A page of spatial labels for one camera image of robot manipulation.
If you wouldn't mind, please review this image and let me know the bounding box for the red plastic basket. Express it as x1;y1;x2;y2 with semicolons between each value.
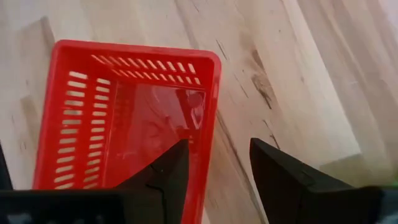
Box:
32;39;223;224

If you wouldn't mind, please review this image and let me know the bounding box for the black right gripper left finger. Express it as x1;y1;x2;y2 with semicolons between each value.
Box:
116;138;191;224

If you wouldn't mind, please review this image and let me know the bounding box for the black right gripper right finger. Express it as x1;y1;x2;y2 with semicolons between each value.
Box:
249;138;354;224

